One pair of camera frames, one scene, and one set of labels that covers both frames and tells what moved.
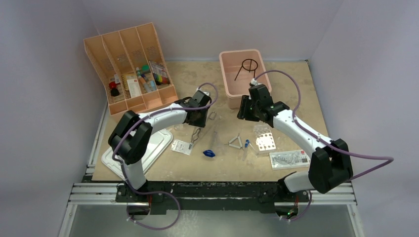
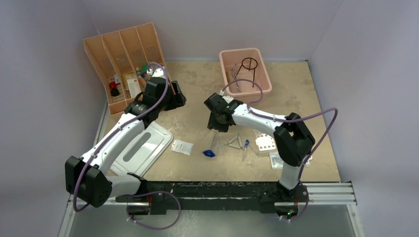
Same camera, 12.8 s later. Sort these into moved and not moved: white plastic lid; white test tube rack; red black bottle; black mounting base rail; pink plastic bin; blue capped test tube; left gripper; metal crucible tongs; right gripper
Moved: right gripper; metal crucible tongs; left gripper
Not moved: pink plastic bin; white plastic lid; red black bottle; black mounting base rail; white test tube rack; blue capped test tube
